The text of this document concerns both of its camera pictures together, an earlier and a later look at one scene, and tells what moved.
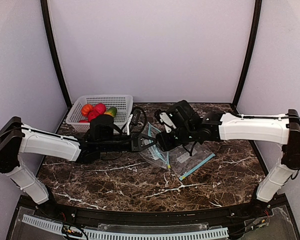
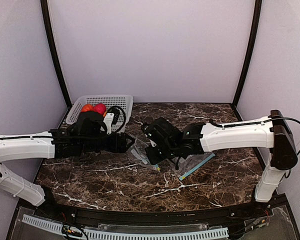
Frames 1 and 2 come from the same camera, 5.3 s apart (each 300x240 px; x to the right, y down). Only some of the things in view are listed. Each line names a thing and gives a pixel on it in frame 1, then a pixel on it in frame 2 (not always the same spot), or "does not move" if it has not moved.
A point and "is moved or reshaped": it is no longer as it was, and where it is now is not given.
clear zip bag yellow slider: x=154 y=152 is moved or reshaped
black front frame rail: x=205 y=218 does not move
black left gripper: x=135 y=144 to x=121 y=142
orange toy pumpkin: x=86 y=109 does not move
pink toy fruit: x=100 y=108 does not move
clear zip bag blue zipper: x=182 y=163 does not move
